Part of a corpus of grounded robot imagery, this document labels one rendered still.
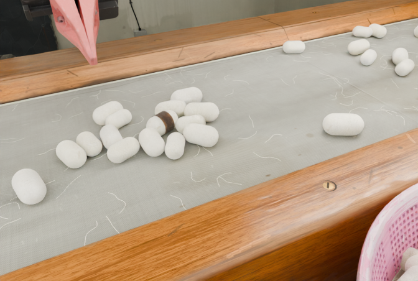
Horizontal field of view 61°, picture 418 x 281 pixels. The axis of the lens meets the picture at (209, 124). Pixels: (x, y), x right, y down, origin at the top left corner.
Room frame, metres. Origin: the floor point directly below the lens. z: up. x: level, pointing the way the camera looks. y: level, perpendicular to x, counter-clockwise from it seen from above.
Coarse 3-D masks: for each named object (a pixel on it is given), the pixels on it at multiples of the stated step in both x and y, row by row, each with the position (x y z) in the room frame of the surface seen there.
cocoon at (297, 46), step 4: (296, 40) 0.54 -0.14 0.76; (284, 44) 0.53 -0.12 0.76; (288, 44) 0.53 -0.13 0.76; (292, 44) 0.53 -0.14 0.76; (296, 44) 0.53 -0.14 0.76; (300, 44) 0.53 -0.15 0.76; (304, 44) 0.53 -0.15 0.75; (284, 48) 0.53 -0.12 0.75; (288, 48) 0.53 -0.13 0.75; (292, 48) 0.52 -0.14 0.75; (296, 48) 0.52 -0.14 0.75; (300, 48) 0.52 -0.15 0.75; (304, 48) 0.53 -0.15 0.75; (288, 52) 0.53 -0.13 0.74; (292, 52) 0.53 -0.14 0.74; (296, 52) 0.53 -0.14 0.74; (300, 52) 0.53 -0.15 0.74
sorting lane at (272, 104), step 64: (256, 64) 0.49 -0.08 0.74; (320, 64) 0.48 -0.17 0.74; (384, 64) 0.47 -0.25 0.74; (0, 128) 0.34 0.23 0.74; (64, 128) 0.34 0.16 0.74; (128, 128) 0.33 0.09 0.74; (256, 128) 0.31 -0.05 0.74; (320, 128) 0.31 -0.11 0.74; (384, 128) 0.30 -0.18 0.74; (0, 192) 0.23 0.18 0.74; (64, 192) 0.23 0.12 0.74; (128, 192) 0.22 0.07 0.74; (192, 192) 0.22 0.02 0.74; (0, 256) 0.17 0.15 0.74
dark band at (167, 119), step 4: (160, 112) 0.32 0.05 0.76; (164, 112) 0.32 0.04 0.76; (152, 116) 0.32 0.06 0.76; (160, 116) 0.31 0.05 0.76; (164, 116) 0.31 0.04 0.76; (168, 116) 0.31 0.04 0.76; (164, 120) 0.31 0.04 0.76; (168, 120) 0.31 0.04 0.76; (172, 120) 0.31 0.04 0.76; (164, 124) 0.31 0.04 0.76; (168, 124) 0.31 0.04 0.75; (172, 124) 0.31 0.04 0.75; (168, 128) 0.31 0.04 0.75; (172, 128) 0.31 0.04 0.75
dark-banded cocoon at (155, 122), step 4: (168, 112) 0.32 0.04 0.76; (172, 112) 0.32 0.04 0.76; (156, 116) 0.31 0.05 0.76; (172, 116) 0.32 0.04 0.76; (176, 116) 0.32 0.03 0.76; (148, 120) 0.31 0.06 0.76; (152, 120) 0.31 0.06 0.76; (156, 120) 0.31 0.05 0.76; (160, 120) 0.31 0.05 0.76; (176, 120) 0.32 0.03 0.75; (148, 124) 0.30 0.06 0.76; (152, 124) 0.30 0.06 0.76; (156, 124) 0.30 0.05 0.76; (160, 124) 0.30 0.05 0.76; (156, 128) 0.30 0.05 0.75; (160, 128) 0.30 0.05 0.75; (164, 128) 0.30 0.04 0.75; (160, 132) 0.30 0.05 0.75; (164, 132) 0.30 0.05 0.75
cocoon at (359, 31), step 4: (356, 28) 0.60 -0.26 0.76; (360, 28) 0.59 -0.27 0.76; (364, 28) 0.59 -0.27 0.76; (368, 28) 0.59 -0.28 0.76; (356, 32) 0.59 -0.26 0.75; (360, 32) 0.59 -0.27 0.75; (364, 32) 0.58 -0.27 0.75; (368, 32) 0.58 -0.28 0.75; (372, 32) 0.58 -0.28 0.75; (356, 36) 0.60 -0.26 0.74; (360, 36) 0.59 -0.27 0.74; (364, 36) 0.58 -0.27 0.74; (368, 36) 0.58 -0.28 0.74
